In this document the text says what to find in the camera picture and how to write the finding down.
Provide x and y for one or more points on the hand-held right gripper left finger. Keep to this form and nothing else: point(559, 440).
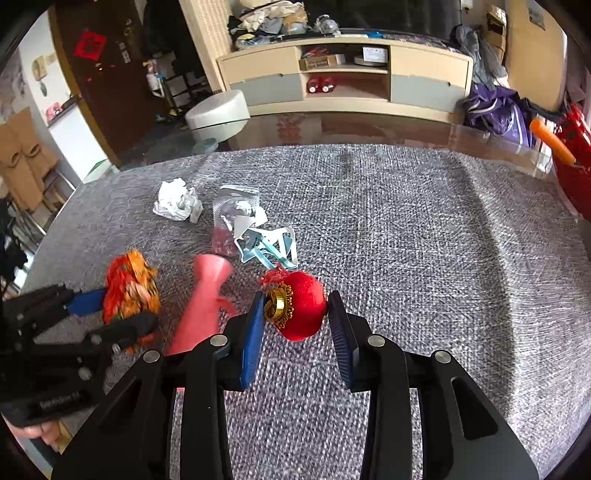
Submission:
point(251, 341)

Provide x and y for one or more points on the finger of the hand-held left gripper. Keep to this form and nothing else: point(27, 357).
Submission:
point(87, 301)
point(131, 325)

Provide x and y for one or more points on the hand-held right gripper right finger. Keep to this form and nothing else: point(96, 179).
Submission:
point(341, 350)

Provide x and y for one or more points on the orange wrapper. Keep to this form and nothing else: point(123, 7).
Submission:
point(131, 286)

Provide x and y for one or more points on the red round lantern ornament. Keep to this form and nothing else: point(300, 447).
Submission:
point(302, 304)

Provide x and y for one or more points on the person's left hand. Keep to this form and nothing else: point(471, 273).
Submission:
point(39, 434)

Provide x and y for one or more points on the pink plastic vase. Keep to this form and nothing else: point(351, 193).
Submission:
point(203, 300)

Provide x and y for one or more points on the grey woven table mat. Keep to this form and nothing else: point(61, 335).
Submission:
point(369, 230)
point(540, 300)

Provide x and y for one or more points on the clear plastic blister pack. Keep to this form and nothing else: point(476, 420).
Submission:
point(231, 212)

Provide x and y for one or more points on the crumpled white paper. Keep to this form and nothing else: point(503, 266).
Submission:
point(173, 201)

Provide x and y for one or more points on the small pink box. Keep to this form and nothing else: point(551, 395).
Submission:
point(54, 112)

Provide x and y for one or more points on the brown wooden door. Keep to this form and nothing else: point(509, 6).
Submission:
point(106, 101)

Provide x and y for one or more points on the white round stool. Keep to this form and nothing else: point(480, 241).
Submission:
point(217, 113)

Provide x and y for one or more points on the pink white hanging bag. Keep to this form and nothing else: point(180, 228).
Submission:
point(153, 78)

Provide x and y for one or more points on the red diamond door decoration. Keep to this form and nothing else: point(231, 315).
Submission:
point(90, 46)

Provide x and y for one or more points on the dark hanging coats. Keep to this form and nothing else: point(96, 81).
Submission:
point(171, 37)

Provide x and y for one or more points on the purple plastic bag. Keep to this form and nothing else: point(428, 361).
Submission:
point(498, 115)

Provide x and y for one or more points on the beige grey tv stand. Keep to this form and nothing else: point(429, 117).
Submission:
point(272, 57)

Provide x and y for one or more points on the woven rattan screen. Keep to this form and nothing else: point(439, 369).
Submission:
point(203, 37)

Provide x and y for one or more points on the red plastic basket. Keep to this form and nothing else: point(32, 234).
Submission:
point(577, 175)

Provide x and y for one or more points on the white round device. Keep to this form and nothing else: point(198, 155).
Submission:
point(371, 56)

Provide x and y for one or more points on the pile of clothes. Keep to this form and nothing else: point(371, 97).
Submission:
point(265, 21)

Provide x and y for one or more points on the silver foil ornament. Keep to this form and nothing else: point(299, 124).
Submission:
point(326, 24)

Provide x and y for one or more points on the grey cloth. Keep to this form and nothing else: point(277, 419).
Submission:
point(475, 50)

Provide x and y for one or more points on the black television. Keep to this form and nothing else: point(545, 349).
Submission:
point(392, 11)

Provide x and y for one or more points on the beige standing air conditioner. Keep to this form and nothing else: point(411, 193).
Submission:
point(531, 55)

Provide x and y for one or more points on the cardboard box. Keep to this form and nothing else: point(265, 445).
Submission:
point(496, 25)

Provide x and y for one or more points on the beige wall intercom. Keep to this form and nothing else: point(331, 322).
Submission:
point(40, 67)

